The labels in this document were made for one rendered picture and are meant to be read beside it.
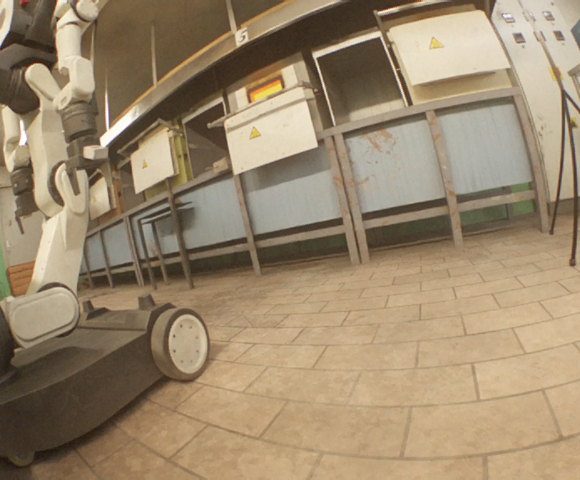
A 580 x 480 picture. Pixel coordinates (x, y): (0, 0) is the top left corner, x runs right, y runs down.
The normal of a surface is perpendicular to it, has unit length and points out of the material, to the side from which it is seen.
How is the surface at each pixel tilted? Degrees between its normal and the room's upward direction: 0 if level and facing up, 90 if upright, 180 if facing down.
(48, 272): 90
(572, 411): 0
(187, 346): 90
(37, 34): 123
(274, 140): 90
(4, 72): 113
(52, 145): 90
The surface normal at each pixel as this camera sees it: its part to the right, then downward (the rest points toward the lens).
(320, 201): -0.44, 0.17
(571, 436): -0.22, -0.97
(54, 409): 0.78, -0.13
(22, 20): 0.94, 0.24
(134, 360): 0.94, -0.18
